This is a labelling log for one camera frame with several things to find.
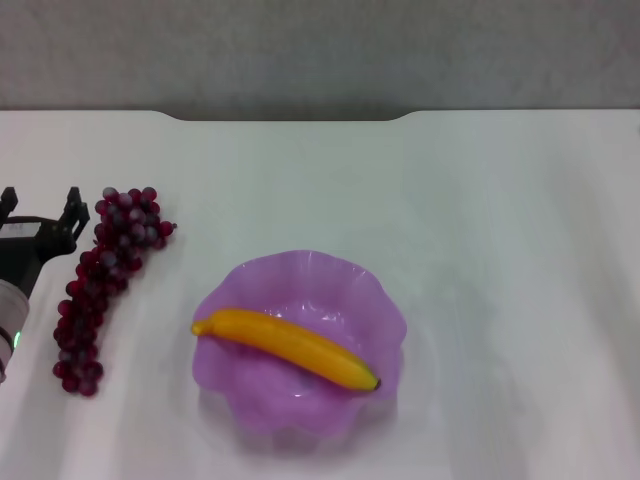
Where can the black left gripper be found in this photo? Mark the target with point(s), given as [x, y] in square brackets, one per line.
[25, 250]

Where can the dark red grape bunch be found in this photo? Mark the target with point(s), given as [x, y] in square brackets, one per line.
[107, 260]

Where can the yellow banana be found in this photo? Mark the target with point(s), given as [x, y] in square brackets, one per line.
[290, 342]

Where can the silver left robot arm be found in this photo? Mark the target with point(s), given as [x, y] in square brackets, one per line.
[10, 320]

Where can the purple wavy plastic bowl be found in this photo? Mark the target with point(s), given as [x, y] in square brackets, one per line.
[280, 400]

